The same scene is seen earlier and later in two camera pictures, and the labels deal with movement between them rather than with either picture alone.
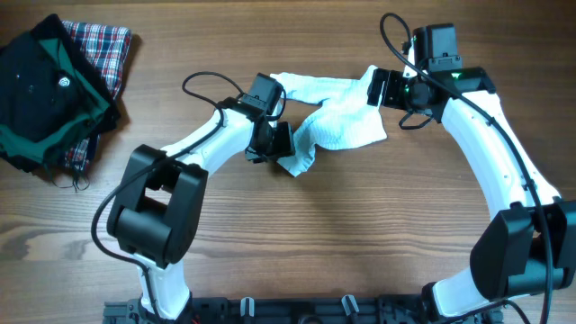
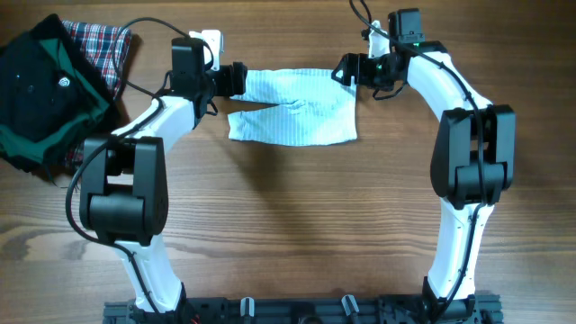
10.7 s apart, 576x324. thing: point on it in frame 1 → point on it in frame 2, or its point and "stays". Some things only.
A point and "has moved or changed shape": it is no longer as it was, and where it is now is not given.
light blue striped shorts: [345, 121] has moved or changed shape
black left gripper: [283, 148] → [231, 78]
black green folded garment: [51, 100] stays
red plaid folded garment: [107, 49] stays
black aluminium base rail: [298, 310] stays
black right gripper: [392, 79] → [360, 59]
